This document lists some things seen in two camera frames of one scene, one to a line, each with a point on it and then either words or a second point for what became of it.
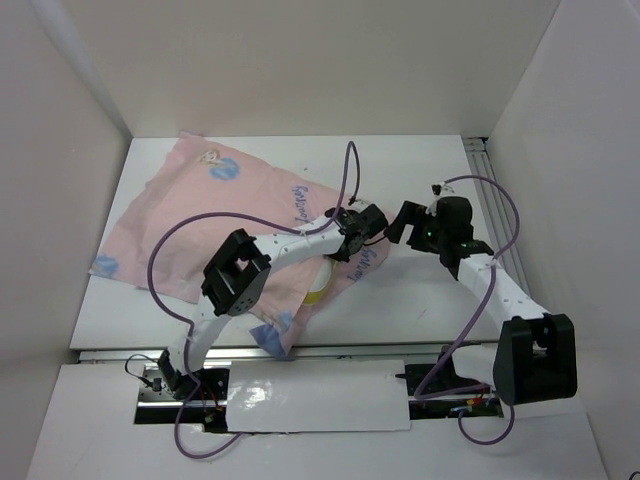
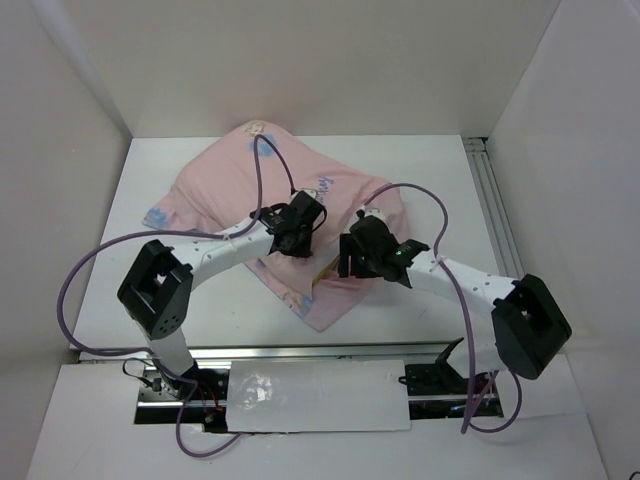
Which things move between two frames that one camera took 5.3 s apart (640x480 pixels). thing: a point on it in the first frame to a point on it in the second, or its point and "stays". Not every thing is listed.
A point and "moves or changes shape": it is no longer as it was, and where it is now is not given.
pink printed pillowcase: x=203 y=192 moves or changes shape
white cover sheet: x=317 y=396 stays
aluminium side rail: x=477 y=151 stays
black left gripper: x=339 y=256 to x=304 y=250
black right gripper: x=410 y=213 to x=350 y=246
